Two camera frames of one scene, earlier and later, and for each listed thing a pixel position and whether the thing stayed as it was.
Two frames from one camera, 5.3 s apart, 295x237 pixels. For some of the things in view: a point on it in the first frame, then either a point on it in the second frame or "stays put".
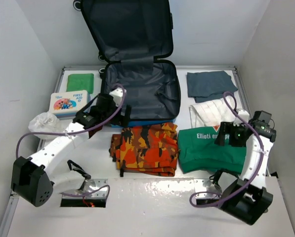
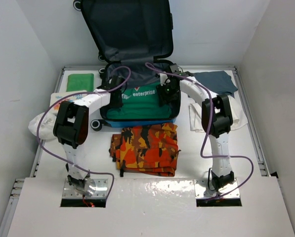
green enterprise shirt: (199, 152) to (141, 100)
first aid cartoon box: (65, 104) stays put
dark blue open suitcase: (130, 36) stays put
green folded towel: (80, 82) stays put
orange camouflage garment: (152, 150) stays put
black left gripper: (125, 118) to (118, 103)
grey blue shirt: (205, 86) stays put
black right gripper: (229, 127) to (165, 98)
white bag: (46, 122) stays put
